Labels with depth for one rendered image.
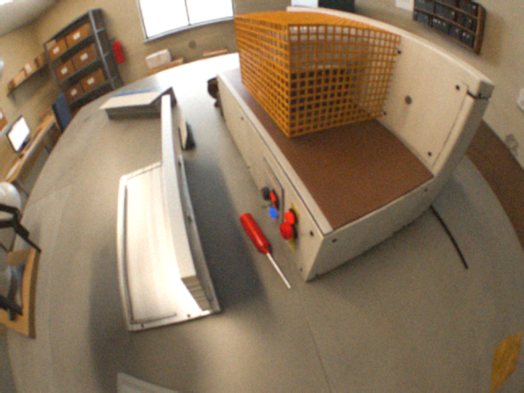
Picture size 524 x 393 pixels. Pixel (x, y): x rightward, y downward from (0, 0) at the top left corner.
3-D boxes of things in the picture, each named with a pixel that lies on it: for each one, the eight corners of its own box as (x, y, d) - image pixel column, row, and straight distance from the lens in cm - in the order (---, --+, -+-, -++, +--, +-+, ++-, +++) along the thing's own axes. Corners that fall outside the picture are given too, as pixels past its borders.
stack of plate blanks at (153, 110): (109, 119, 125) (102, 106, 123) (124, 106, 132) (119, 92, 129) (160, 118, 95) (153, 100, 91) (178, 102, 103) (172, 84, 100)
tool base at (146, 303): (124, 182, 72) (119, 174, 70) (183, 159, 67) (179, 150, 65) (132, 332, 50) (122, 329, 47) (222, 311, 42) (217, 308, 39)
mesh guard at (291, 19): (241, 83, 51) (233, 15, 47) (319, 71, 59) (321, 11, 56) (288, 138, 32) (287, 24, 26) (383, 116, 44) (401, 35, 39)
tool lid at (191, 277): (162, 96, 56) (169, 95, 56) (171, 155, 66) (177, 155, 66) (178, 278, 22) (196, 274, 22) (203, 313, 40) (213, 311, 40)
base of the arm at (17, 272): (7, 322, 102) (-3, 317, 100) (7, 271, 108) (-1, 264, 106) (24, 321, 86) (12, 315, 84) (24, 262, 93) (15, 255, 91)
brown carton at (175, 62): (154, 78, 407) (151, 65, 401) (187, 67, 396) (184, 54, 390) (150, 86, 370) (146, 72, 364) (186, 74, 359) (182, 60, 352)
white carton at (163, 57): (151, 65, 396) (148, 54, 392) (172, 59, 388) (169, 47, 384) (148, 70, 368) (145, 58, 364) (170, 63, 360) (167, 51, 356)
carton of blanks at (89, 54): (76, 70, 413) (71, 57, 413) (80, 67, 428) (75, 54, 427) (95, 59, 393) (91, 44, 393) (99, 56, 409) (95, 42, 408)
